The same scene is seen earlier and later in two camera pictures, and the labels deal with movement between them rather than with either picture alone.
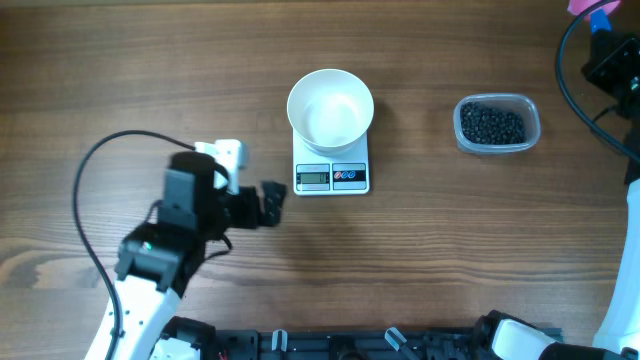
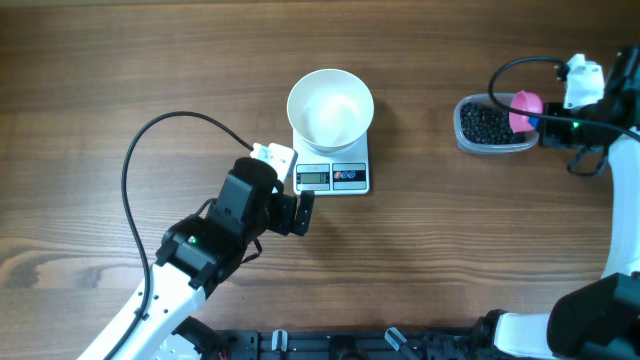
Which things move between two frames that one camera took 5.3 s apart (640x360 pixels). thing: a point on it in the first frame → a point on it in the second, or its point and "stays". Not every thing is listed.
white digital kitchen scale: [346, 173] stays
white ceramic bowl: [330, 109] stays
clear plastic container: [496, 123] stays
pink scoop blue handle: [599, 16] → [526, 111]
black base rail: [353, 344] stays
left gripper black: [249, 216] → [284, 222]
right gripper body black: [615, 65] → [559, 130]
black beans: [482, 124] stays
